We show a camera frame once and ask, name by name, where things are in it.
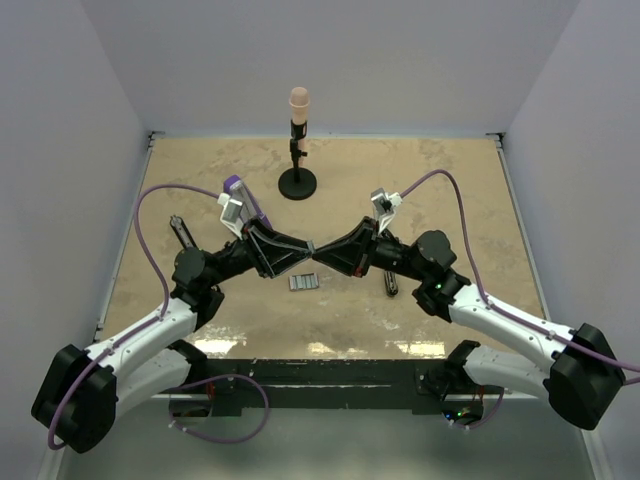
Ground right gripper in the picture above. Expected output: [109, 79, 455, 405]
[313, 216, 428, 282]

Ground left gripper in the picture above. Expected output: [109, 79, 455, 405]
[206, 216, 312, 288]

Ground grey black stapler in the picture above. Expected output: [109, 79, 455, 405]
[384, 270, 399, 298]

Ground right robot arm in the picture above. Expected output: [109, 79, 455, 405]
[312, 217, 626, 430]

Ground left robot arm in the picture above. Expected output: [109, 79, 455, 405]
[31, 219, 314, 453]

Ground microphone on black stand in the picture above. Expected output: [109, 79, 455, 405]
[278, 87, 317, 201]

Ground purple metronome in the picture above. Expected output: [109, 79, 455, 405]
[223, 175, 272, 228]

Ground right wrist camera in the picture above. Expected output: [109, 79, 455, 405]
[371, 188, 403, 235]

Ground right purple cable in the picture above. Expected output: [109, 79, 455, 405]
[399, 168, 640, 374]

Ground purple cable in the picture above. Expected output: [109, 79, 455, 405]
[399, 168, 640, 374]
[47, 183, 224, 451]

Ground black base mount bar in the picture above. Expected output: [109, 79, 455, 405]
[176, 359, 499, 424]

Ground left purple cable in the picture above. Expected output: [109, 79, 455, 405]
[47, 183, 224, 451]

